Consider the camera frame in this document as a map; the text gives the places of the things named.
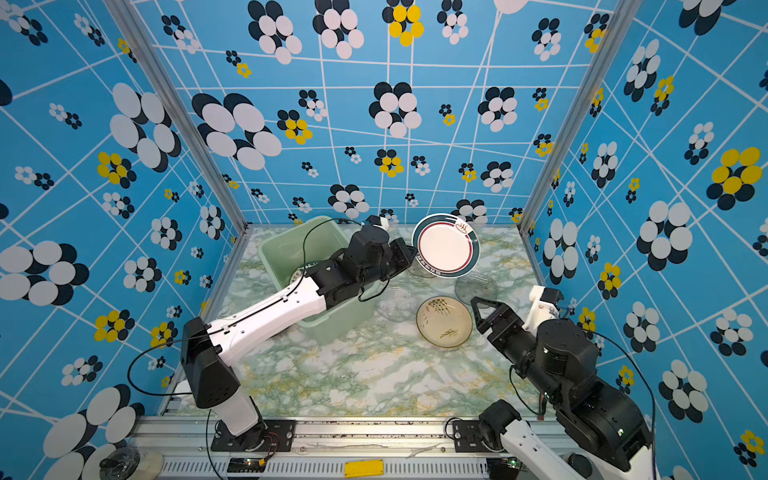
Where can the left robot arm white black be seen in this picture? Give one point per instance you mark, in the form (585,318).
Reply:
(210,350)

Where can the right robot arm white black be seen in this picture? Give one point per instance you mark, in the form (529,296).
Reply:
(560,361)

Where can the aluminium front rail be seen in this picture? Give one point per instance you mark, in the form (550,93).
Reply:
(411,448)

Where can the clear tape roll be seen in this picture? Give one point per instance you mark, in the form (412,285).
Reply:
(131,463)

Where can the clear glass plate far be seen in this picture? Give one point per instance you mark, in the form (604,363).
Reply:
(418,270)

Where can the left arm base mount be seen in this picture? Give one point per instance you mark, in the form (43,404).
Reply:
(270,435)

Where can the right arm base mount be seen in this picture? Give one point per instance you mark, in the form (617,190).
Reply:
(466,436)

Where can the white plate striped green rim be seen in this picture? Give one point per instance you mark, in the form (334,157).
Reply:
(447,246)

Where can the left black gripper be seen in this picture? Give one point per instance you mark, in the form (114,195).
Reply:
(399,246)

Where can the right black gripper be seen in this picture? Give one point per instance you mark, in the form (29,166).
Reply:
(499,338)

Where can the beige bowl plate with leaves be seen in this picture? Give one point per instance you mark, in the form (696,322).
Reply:
(444,322)

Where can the clear glass plate right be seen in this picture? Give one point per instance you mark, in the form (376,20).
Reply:
(475,285)

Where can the yellow tag on rail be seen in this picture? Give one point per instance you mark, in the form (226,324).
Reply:
(363,468)

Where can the white plate green lettered rim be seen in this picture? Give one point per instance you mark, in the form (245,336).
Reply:
(299,273)

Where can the light green plastic bin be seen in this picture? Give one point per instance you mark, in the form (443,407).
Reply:
(282,255)

